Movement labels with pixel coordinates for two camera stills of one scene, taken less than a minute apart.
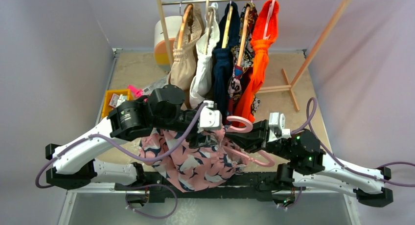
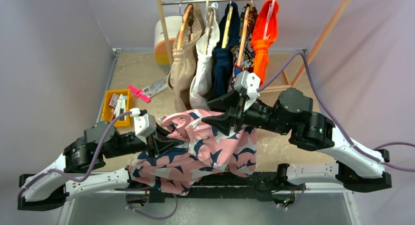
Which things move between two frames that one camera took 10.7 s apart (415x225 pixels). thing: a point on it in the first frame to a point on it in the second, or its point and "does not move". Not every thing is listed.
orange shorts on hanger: [265, 30] does not move
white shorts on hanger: [207, 40] does not move
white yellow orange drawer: [161, 53] does not move
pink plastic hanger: [248, 129] to [183, 115]
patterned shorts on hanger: [242, 55] does not move
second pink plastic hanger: [266, 36] does not move
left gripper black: [195, 141] to [163, 142]
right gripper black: [262, 132] to [239, 111]
